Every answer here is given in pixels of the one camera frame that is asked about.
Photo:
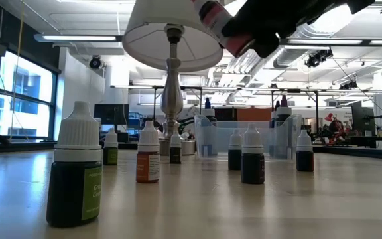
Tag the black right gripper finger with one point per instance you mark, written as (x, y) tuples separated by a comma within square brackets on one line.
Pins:
[(264, 20), (267, 46)]

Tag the large pink food coloring bottle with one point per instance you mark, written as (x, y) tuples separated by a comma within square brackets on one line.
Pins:
[(216, 18)]

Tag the large black food coloring bottle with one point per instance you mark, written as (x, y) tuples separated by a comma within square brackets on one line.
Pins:
[(277, 105)]

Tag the large purple food coloring bottle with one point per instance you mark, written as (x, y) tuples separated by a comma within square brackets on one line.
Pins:
[(284, 113)]

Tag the large blue food coloring bottle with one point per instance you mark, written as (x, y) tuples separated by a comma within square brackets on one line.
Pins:
[(208, 113)]

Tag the clear plastic bin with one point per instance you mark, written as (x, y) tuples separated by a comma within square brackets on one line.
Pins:
[(244, 139)]

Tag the small dark blue coloring bottle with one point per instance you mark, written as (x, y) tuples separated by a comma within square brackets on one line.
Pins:
[(234, 161)]

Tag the small dark red coloring bottle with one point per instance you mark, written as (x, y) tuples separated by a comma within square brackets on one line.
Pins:
[(304, 162)]

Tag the small purple food coloring bottle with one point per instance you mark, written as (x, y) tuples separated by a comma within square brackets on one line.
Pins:
[(252, 169)]

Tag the small black food coloring bottle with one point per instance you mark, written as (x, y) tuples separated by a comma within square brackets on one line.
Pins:
[(175, 156)]

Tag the small orange food coloring bottle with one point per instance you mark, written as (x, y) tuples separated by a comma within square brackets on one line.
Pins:
[(148, 166)]

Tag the small green food coloring bottle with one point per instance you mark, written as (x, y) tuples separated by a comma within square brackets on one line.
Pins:
[(71, 192), (110, 156)]

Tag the red desk lamp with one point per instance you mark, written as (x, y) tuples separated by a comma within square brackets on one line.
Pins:
[(328, 117)]

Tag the silver table lamp white shade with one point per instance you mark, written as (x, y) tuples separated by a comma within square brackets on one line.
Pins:
[(151, 20)]

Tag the black computer monitor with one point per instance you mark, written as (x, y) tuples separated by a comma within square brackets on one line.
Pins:
[(111, 114), (363, 117)]

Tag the black background robot stand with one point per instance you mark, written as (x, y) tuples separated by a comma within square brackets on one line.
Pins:
[(380, 117)]

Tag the person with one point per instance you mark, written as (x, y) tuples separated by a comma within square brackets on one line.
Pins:
[(159, 127)]

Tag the fluorescent ceiling light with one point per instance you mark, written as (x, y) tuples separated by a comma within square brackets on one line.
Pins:
[(75, 37)]

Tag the large window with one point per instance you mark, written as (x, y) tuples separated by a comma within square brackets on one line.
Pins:
[(28, 86)]

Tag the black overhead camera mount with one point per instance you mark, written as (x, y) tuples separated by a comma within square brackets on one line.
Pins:
[(317, 59)]

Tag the black ceiling camera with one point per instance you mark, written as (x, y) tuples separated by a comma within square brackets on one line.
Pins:
[(348, 85), (95, 62)]

